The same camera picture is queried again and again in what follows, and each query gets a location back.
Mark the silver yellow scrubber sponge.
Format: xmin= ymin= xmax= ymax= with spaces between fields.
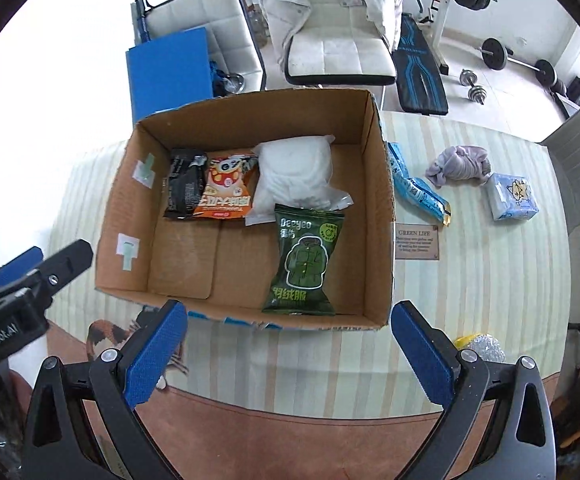
xmin=454 ymin=333 xmax=506 ymax=363

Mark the black snack bag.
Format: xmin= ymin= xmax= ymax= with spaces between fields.
xmin=164 ymin=148 xmax=207 ymax=220

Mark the blue cartoon tissue pack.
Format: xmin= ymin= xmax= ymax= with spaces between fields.
xmin=485 ymin=174 xmax=540 ymax=221

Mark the green snack bag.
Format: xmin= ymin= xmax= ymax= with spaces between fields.
xmin=263 ymin=205 xmax=345 ymax=315

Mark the purple fluffy towel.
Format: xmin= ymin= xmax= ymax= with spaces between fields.
xmin=425 ymin=145 xmax=492 ymax=188

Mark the white soft packet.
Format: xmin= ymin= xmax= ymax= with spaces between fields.
xmin=244 ymin=136 xmax=354 ymax=226

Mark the orange panda snack bag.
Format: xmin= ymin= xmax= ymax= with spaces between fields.
xmin=194 ymin=152 xmax=258 ymax=220

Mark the brown sign plaque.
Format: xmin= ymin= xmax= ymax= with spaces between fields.
xmin=394 ymin=223 xmax=440 ymax=261

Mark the blue board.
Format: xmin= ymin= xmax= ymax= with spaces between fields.
xmin=126 ymin=27 xmax=213 ymax=124

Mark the brown cardboard box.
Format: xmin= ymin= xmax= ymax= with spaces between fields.
xmin=94 ymin=88 xmax=395 ymax=330

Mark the blue long snack bag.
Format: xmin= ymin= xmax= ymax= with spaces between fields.
xmin=386 ymin=142 xmax=452 ymax=226

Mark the white padded chair left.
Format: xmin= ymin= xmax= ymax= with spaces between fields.
xmin=130 ymin=0 xmax=266 ymax=92

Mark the white padded chair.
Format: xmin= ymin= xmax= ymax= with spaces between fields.
xmin=130 ymin=0 xmax=266 ymax=92
xmin=283 ymin=18 xmax=396 ymax=107

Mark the chrome dumbbell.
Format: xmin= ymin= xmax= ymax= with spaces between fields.
xmin=459 ymin=68 xmax=488 ymax=105

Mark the black blue weight bench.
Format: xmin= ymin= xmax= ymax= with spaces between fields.
xmin=392 ymin=14 xmax=448 ymax=116

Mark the white padded chair centre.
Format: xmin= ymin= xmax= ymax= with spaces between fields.
xmin=283 ymin=18 xmax=396 ymax=107

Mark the barbell on floor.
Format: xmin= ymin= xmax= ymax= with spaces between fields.
xmin=478 ymin=38 xmax=558 ymax=88

